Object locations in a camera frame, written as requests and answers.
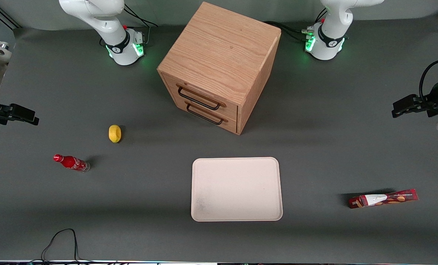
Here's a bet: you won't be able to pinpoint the red cookie box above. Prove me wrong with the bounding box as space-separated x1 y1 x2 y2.
349 189 419 209

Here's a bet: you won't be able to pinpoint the beige rectangular tray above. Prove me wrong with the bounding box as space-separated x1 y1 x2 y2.
191 157 283 222

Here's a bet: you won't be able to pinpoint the red cola bottle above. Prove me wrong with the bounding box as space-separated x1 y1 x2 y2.
53 154 91 173

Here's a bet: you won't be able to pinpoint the yellow lemon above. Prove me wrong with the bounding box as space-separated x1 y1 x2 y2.
109 125 122 143

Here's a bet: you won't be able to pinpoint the wooden two-drawer cabinet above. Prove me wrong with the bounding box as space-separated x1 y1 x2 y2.
157 1 281 135

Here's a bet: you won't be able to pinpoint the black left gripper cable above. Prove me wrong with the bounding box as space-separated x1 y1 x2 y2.
419 60 438 102

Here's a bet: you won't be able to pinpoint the black metal frame rail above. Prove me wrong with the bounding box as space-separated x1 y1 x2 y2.
0 5 21 30

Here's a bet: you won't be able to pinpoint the thin black looped cable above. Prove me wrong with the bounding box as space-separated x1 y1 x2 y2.
40 229 94 264

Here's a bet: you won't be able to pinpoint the black left arm base cables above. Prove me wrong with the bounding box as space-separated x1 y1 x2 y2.
264 7 328 42

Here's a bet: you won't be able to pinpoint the black arm base cables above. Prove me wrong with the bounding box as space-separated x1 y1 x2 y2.
123 4 159 46
264 7 328 42

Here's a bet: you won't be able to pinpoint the black right arm base cables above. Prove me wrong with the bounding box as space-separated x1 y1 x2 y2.
123 4 159 46

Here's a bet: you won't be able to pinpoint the long black drawer handle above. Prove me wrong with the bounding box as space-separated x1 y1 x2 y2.
177 85 227 111

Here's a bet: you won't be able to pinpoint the short black drawer handle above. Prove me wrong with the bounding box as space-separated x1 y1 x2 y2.
186 101 229 126

